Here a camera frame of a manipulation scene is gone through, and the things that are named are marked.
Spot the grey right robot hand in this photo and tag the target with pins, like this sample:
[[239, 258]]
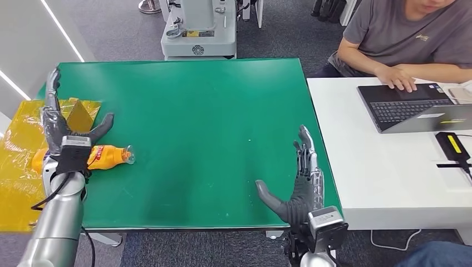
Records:
[[302, 199]]

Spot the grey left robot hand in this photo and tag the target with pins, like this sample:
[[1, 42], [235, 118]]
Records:
[[55, 125]]

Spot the orange bottle with clear cap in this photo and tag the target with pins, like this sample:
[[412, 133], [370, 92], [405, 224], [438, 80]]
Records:
[[107, 156]]

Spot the person's right forearm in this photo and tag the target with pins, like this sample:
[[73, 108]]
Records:
[[357, 62]]

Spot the person's left forearm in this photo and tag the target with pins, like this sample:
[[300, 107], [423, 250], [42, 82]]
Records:
[[442, 73]]

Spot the yellow film-wrapped cardboard box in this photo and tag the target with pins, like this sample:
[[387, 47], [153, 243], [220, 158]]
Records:
[[18, 191]]

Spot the white desk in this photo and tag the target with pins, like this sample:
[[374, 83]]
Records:
[[387, 177]]

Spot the dark grey laptop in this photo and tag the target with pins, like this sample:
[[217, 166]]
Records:
[[403, 110]]

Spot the person's leg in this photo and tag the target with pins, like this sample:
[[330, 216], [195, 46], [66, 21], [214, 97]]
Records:
[[437, 257]]

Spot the metal stanchion base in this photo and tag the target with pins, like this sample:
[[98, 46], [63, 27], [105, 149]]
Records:
[[149, 6]]

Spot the person's right hand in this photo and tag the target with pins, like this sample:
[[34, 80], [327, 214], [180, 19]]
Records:
[[394, 77]]

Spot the black device with yellow label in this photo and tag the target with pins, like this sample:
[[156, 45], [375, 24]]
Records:
[[446, 146]]

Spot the grey robot stand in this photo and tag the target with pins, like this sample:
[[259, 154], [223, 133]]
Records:
[[199, 40]]

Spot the white cabinet panel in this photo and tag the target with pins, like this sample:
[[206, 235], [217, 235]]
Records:
[[259, 14]]

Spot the pale paper stack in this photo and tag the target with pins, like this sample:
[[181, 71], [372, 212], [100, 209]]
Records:
[[460, 93]]

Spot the black bags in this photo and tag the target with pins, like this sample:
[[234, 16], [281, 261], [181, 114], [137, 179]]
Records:
[[328, 10]]

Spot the person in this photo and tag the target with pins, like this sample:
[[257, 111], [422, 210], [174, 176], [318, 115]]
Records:
[[398, 33]]

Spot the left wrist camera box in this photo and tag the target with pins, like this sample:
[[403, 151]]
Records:
[[73, 158]]

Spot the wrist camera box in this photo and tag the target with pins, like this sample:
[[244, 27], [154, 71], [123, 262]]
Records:
[[73, 158], [328, 236]]

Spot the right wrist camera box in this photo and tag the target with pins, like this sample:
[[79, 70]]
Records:
[[328, 236]]

